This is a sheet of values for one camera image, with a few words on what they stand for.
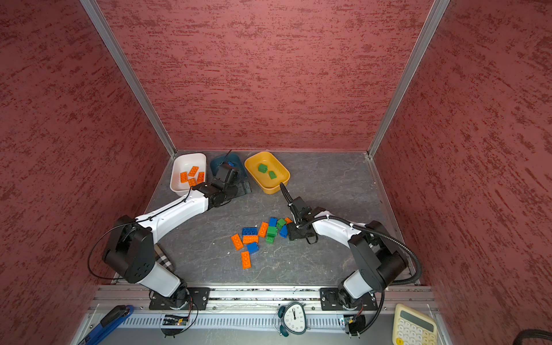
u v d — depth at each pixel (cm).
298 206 73
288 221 93
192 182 106
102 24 74
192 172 110
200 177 107
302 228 65
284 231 87
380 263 44
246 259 83
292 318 67
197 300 74
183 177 109
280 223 92
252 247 87
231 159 113
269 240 86
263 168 112
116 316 69
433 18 73
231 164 114
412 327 68
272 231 88
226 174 67
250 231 90
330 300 74
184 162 113
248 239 87
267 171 111
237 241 87
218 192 64
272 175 110
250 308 73
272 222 92
